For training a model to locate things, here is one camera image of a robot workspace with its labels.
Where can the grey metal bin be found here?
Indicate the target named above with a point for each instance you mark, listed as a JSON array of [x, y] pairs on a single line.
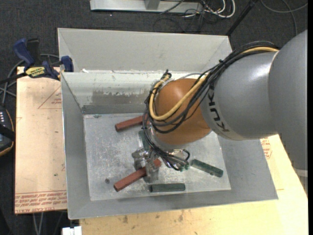
[[107, 150]]

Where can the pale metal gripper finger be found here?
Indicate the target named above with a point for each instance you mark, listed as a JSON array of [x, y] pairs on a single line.
[[139, 164], [153, 174]]

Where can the red-brown block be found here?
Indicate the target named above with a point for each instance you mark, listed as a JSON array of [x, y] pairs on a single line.
[[128, 124], [129, 180]]

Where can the dark green flat block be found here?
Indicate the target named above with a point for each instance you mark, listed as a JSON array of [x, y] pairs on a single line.
[[143, 139], [206, 168], [166, 188]]

